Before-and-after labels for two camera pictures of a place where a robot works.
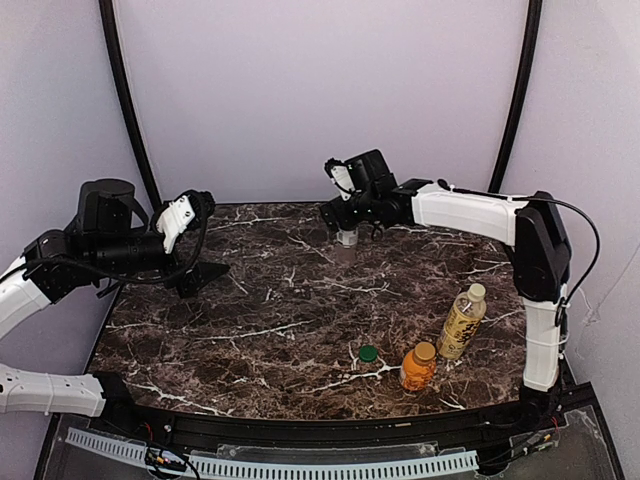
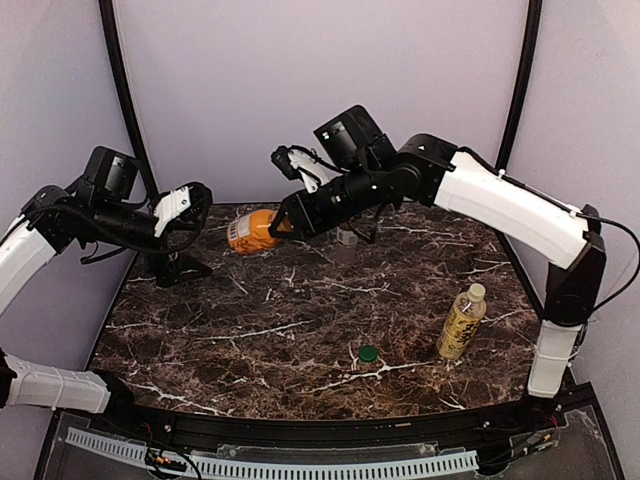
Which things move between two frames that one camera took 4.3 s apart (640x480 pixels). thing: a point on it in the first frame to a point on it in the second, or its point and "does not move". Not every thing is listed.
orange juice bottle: [419, 366] to [250, 234]
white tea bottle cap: [476, 292] does not move
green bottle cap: [368, 353] does not move
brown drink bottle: [346, 245] does not move
